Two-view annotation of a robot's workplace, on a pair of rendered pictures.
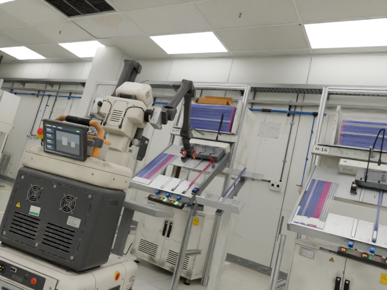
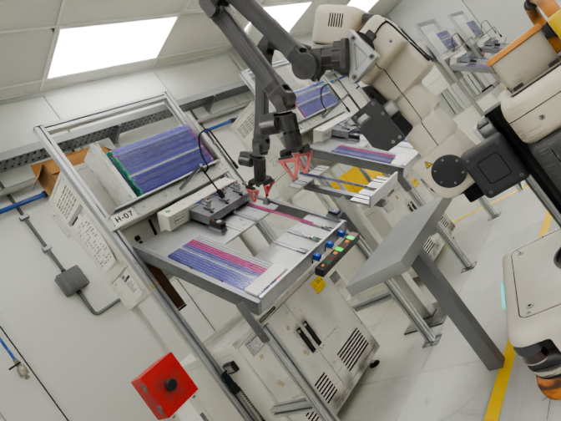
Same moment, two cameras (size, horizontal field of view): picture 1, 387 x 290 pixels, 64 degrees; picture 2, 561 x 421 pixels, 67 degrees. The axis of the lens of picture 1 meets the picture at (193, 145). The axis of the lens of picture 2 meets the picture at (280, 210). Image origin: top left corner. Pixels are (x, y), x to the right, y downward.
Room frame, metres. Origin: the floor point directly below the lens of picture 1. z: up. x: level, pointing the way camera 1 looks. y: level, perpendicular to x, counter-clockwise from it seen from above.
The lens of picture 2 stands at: (2.24, 1.95, 0.92)
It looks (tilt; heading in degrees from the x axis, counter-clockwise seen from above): 1 degrees up; 282
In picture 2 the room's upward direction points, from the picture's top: 37 degrees counter-clockwise
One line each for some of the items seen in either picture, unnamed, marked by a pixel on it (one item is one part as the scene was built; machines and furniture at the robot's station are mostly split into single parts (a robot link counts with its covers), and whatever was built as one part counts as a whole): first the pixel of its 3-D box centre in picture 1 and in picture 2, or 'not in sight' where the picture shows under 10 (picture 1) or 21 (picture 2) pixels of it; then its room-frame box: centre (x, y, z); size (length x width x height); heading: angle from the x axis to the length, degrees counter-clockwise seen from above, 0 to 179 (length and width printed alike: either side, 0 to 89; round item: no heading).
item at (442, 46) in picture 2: not in sight; (460, 83); (0.50, -4.35, 0.95); 1.36 x 0.82 x 1.90; 148
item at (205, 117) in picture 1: (211, 118); (161, 161); (3.04, -0.11, 1.52); 0.51 x 0.13 x 0.27; 58
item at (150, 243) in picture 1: (183, 237); (280, 362); (3.17, -0.13, 0.31); 0.70 x 0.65 x 0.62; 58
